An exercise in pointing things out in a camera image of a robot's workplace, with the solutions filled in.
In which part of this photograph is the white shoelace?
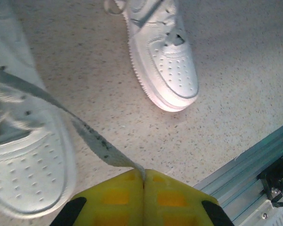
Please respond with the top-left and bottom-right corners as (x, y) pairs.
(0, 65), (147, 183)
(103, 0), (188, 47)

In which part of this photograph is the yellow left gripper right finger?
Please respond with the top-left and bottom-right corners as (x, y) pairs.
(143, 169), (234, 226)

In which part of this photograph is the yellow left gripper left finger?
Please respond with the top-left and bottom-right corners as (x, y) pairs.
(49, 169), (145, 226)

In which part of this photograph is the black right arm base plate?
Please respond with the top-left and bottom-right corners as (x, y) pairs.
(259, 153), (283, 208)

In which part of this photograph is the aluminium front rail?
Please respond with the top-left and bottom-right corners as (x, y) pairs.
(192, 119), (283, 223)

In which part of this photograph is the white sneaker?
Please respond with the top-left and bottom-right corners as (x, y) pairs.
(0, 0), (76, 219)
(103, 0), (200, 113)

